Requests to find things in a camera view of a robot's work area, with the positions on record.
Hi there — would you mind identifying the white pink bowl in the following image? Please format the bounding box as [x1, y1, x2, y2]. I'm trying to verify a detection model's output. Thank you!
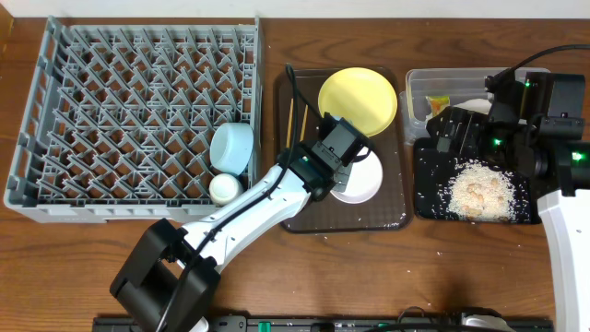
[331, 151, 384, 204]

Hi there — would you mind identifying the white paper napkin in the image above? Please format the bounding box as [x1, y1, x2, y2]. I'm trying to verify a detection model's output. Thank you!
[455, 99, 491, 114]

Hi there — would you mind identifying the yellow green snack wrapper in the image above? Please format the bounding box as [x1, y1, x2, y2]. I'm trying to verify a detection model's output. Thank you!
[425, 96, 451, 119]

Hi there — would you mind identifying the yellow plate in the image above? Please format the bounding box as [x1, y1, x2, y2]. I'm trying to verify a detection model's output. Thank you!
[318, 67, 398, 137]

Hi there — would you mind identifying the blue bowl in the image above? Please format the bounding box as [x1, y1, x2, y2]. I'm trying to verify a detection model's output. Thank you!
[209, 123, 254, 176]

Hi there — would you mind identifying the small white cup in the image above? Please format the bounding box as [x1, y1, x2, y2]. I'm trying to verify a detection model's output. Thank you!
[209, 173, 243, 207]

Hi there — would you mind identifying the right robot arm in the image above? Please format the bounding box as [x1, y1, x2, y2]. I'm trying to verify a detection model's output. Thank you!
[426, 107, 589, 331]

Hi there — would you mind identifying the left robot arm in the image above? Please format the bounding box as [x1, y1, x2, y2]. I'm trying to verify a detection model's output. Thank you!
[110, 142, 356, 331]

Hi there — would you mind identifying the black waste tray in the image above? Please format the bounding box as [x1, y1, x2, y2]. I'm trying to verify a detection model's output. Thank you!
[413, 137, 540, 224]

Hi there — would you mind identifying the rice and peanut waste pile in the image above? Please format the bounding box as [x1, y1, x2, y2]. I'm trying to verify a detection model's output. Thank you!
[438, 160, 515, 222]

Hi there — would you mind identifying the clear plastic bin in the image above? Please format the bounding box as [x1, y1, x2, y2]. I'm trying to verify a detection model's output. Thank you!
[398, 66, 552, 147]

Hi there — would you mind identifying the brown serving tray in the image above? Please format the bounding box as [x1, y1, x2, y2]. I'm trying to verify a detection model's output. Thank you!
[273, 68, 414, 233]

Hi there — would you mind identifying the grey dish rack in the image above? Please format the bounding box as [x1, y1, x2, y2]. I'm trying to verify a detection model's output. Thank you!
[4, 18, 264, 223]

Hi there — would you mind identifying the black rail at table edge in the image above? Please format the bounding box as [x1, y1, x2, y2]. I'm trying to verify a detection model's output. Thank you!
[91, 307, 554, 332]

